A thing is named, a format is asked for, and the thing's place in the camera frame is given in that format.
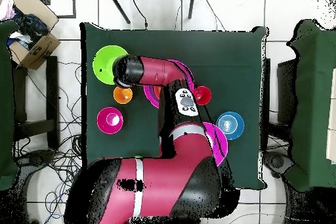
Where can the dark blue clothing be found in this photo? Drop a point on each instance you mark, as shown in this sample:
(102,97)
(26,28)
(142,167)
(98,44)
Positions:
(31,27)

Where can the small magenta bowl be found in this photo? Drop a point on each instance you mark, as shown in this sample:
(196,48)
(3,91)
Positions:
(110,120)

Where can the pink cloth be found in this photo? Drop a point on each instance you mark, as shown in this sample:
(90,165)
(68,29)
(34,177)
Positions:
(6,8)

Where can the cardboard box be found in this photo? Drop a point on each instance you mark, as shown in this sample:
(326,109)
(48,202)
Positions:
(39,50)

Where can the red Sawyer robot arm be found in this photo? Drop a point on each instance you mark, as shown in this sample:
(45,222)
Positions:
(168,171)

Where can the dark green tablecloth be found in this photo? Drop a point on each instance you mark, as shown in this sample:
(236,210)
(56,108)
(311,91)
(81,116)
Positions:
(223,50)

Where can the red cup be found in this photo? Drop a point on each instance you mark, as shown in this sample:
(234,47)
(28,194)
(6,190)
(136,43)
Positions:
(203,95)

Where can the large pink bowl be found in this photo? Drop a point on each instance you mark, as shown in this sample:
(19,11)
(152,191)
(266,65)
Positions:
(220,145)
(147,94)

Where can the green cloth covered table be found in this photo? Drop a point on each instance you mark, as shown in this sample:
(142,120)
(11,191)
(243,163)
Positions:
(6,103)
(315,76)

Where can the blue bowl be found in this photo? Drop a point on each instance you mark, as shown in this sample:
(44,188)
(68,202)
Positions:
(231,125)

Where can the orange cup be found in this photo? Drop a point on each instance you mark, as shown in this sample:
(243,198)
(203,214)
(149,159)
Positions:
(122,95)

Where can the dark grey chair base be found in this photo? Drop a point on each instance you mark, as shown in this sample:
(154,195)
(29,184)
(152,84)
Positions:
(36,157)
(278,161)

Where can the light green bowl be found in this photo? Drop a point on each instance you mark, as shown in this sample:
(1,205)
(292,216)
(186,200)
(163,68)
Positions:
(103,63)

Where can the black stool frame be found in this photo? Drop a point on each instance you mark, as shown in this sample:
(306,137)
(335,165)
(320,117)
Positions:
(52,90)

